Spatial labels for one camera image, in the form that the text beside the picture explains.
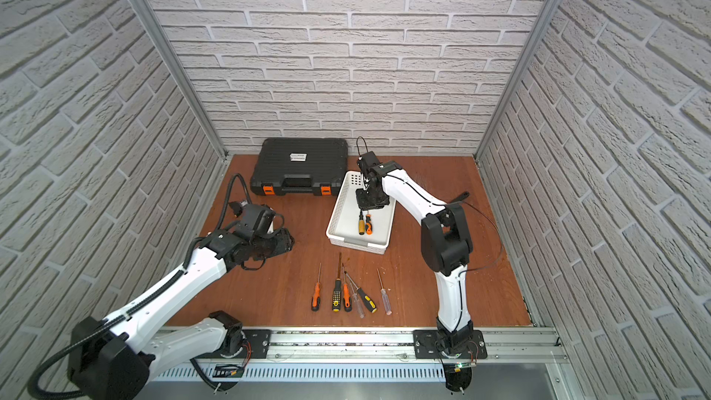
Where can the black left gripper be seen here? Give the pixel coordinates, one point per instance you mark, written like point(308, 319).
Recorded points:
point(289, 243)

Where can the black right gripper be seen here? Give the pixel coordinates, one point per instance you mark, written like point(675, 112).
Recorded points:
point(366, 205)

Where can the yellow handle screwdriver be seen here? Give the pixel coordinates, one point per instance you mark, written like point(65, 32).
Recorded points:
point(361, 224)

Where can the orange black screwdriver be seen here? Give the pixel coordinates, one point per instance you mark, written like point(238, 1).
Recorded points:
point(316, 297)
point(368, 223)

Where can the black yellow long screwdriver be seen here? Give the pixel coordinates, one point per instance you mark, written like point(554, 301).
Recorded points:
point(337, 298)

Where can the clear handle tester screwdriver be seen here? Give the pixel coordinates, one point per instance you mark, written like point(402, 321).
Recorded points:
point(387, 306)

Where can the orange handle screwdriver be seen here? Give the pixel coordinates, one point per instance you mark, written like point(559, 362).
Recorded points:
point(347, 302)

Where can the clear handle small screwdriver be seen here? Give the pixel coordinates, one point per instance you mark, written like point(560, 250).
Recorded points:
point(355, 300)

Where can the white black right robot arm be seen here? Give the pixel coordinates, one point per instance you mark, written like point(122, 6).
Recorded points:
point(445, 245)

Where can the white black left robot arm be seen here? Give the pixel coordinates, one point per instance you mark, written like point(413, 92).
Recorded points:
point(116, 357)

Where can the white perforated plastic bin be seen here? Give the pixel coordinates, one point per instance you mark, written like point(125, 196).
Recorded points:
point(356, 228)

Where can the black plastic tool case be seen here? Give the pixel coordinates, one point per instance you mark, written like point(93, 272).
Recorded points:
point(300, 166)

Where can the red pipe wrench black handle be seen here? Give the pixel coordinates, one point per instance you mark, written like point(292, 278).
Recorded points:
point(460, 198)

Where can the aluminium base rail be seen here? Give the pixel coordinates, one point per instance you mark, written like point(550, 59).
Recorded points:
point(377, 355)

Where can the aluminium corner post right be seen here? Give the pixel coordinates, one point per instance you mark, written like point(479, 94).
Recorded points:
point(536, 35)

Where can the aluminium corner post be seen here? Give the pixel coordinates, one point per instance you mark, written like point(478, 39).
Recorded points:
point(159, 38)
point(536, 35)

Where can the aluminium corner post left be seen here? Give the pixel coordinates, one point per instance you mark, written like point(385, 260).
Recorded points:
point(159, 38)

